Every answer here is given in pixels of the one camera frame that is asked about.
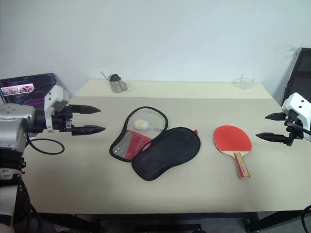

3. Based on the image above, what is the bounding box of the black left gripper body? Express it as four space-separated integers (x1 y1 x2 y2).
52 106 74 133

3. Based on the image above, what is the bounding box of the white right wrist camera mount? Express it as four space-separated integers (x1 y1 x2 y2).
281 92 311 142

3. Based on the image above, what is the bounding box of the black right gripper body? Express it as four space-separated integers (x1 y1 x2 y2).
284 112 305 147

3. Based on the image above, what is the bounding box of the open laptop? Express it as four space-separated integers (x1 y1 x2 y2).
0 72 71 108

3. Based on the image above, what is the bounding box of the black table frame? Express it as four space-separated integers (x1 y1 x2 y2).
36 205 304 233

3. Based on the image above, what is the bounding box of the steel cup with black lid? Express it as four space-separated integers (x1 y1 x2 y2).
108 73 128 93

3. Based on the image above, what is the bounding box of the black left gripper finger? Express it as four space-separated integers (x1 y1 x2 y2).
69 104 101 116
71 125 106 136

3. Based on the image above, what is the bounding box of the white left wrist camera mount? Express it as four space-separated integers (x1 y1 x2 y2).
44 84 70 133

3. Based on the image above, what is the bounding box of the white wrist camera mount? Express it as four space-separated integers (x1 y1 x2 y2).
281 92 311 142
44 84 70 133

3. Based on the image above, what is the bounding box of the clear glass beaker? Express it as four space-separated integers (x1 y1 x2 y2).
234 74 256 91

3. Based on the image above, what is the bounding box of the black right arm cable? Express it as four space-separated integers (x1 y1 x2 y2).
300 204 311 233

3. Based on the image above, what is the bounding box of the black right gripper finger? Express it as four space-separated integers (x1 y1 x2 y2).
255 132 291 146
264 112 288 121

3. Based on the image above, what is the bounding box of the white ball with yellow print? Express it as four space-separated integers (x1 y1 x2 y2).
132 118 152 131

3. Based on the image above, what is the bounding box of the red and black paddle case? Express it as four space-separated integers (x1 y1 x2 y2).
109 105 202 182

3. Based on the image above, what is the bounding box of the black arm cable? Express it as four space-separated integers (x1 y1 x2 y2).
300 204 311 233
25 132 66 155

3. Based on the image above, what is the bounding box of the black chair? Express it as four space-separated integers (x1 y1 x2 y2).
281 47 311 108

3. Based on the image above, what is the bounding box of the red table tennis paddle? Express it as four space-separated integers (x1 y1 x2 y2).
213 124 254 180

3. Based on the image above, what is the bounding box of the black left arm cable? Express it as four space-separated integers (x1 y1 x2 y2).
25 132 66 155

